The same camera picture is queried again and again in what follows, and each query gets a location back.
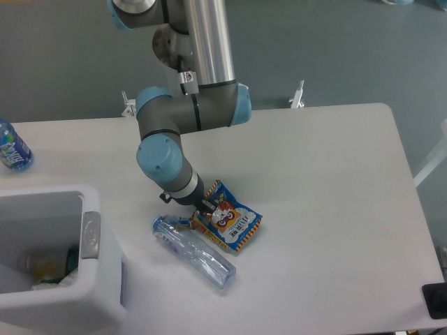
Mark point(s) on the crushed clear plastic bottle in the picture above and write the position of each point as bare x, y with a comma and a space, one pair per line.
176, 234

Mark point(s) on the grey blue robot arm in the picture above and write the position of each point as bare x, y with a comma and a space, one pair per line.
199, 39

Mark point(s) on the white trash can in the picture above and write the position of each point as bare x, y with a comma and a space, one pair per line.
60, 216

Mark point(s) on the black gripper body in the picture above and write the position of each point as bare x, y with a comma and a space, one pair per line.
190, 195

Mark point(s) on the blue snack wrapper bag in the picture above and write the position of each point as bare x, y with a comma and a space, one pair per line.
231, 225

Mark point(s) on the blue labelled drink bottle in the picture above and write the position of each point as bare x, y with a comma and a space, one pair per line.
15, 154

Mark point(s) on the white frame leg right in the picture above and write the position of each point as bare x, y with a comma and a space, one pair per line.
436, 156

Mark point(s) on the trash inside bin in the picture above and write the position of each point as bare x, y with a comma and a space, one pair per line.
50, 268

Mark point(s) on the black device at table edge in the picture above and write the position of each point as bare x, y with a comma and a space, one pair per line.
435, 300

